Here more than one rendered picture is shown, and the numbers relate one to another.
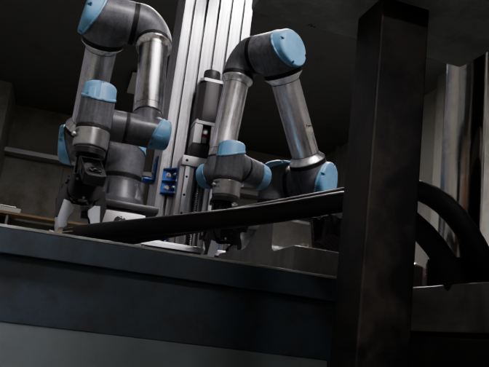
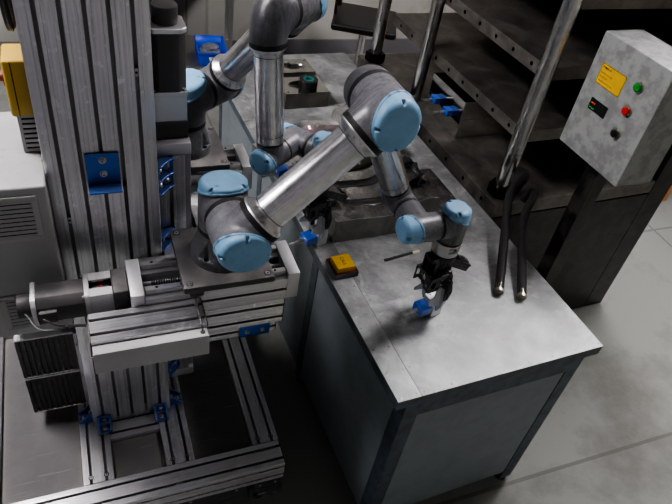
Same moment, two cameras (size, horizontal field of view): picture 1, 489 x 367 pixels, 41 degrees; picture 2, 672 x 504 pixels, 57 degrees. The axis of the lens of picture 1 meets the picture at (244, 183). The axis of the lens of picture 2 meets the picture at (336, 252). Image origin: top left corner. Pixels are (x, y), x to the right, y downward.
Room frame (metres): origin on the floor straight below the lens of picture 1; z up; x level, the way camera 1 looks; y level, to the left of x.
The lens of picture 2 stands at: (1.97, 1.57, 2.11)
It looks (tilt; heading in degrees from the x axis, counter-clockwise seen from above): 41 degrees down; 257
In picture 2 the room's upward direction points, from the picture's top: 11 degrees clockwise
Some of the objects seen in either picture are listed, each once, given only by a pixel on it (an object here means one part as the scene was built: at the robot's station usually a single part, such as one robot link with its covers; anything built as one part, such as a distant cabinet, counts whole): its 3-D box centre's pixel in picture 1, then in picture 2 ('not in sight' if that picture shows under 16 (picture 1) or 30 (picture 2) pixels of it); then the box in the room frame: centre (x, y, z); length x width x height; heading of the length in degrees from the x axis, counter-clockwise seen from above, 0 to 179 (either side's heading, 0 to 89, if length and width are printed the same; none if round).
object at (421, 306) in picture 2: not in sight; (419, 308); (1.40, 0.35, 0.83); 0.13 x 0.05 x 0.05; 25
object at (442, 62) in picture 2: not in sight; (518, 66); (0.71, -0.99, 1.02); 1.10 x 0.74 x 0.05; 107
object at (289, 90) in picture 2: not in sight; (301, 92); (1.68, -0.92, 0.84); 0.20 x 0.15 x 0.07; 17
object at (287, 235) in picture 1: (306, 262); (386, 194); (1.43, -0.15, 0.87); 0.50 x 0.26 x 0.14; 17
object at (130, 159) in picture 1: (124, 154); (223, 201); (1.98, 0.38, 1.20); 0.13 x 0.12 x 0.14; 106
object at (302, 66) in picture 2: not in sight; (292, 71); (1.71, -1.12, 0.83); 0.17 x 0.13 x 0.06; 17
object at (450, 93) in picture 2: not in sight; (490, 101); (0.82, -0.90, 0.87); 0.50 x 0.27 x 0.17; 17
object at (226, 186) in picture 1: (225, 190); not in sight; (1.70, 0.05, 1.07); 0.08 x 0.08 x 0.05
